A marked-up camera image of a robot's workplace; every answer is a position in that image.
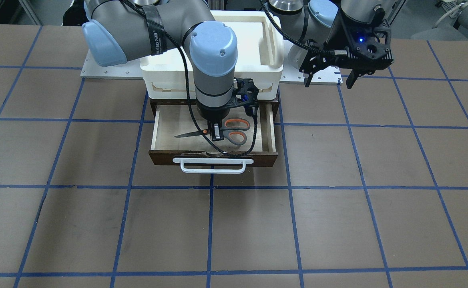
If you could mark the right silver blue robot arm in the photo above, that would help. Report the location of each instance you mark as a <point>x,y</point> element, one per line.
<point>118,31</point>

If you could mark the grey orange scissors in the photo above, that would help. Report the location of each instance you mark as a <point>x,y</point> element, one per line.
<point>233,130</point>

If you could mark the cream plastic tray box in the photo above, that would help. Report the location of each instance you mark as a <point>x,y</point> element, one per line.
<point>260,49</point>

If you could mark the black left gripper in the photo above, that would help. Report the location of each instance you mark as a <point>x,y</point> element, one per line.
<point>336,39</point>

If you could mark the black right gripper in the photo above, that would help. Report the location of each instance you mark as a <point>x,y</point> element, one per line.
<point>211,113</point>

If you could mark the dark brown drawer cabinet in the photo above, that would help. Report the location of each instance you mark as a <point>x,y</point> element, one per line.
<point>215,102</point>

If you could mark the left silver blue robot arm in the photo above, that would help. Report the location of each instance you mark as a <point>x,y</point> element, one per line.
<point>307,24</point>

